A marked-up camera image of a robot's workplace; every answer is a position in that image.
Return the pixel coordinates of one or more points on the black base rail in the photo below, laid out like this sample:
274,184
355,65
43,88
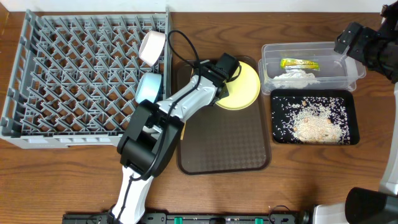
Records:
162,218

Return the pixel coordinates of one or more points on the black rectangular tray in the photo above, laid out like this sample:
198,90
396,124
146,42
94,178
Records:
349,102

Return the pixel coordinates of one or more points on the light blue bowl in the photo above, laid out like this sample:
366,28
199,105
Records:
148,87

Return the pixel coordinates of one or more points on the pink bowl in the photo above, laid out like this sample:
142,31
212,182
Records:
151,47

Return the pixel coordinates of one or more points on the dark brown serving tray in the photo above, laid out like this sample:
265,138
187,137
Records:
218,140

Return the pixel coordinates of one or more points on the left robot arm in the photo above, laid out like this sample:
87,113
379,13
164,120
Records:
154,130

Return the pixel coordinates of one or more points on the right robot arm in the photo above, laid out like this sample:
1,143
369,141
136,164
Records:
380,123

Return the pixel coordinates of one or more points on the clear plastic waste bin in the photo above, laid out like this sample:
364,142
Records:
335,71

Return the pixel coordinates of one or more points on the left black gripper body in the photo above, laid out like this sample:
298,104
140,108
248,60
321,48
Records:
222,91

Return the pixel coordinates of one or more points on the white paper napkin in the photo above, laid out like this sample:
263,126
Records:
294,78

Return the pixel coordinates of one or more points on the grey plastic dishwasher rack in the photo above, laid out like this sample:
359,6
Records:
74,79

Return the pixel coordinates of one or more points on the rice food scraps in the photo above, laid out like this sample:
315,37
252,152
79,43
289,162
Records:
309,120

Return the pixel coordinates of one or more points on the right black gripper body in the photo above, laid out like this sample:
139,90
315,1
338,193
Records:
374,51

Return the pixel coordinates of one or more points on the green snack wrapper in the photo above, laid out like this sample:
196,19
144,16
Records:
292,63

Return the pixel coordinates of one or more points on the yellow round plate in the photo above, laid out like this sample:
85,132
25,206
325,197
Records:
243,91

